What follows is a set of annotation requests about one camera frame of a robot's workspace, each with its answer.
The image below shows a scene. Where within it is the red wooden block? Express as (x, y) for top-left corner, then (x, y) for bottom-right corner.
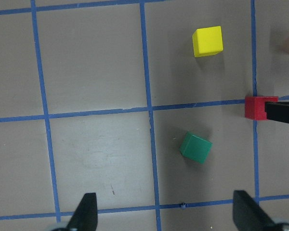
(245, 96), (278, 121)

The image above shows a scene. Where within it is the yellow wooden block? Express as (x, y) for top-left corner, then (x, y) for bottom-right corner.
(192, 26), (223, 58)

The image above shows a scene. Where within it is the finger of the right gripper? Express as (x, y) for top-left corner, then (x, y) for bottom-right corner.
(264, 102), (289, 124)

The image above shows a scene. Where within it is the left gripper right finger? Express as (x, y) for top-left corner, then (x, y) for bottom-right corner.
(232, 190), (276, 231)

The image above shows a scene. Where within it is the green wooden block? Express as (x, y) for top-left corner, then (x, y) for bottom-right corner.
(179, 131), (212, 164)

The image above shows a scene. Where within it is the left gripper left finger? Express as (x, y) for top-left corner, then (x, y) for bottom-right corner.
(66, 192), (98, 231)

